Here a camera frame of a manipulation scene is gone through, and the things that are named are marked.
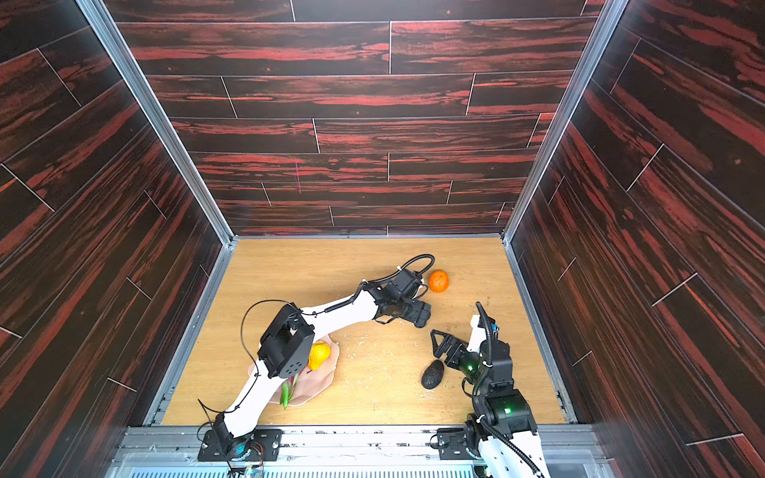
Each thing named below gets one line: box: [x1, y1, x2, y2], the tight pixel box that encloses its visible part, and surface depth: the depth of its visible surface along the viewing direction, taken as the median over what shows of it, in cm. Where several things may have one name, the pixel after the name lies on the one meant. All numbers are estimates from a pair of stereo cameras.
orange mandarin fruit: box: [428, 269, 450, 293], surface depth 103 cm
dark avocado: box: [421, 359, 446, 390], surface depth 83 cm
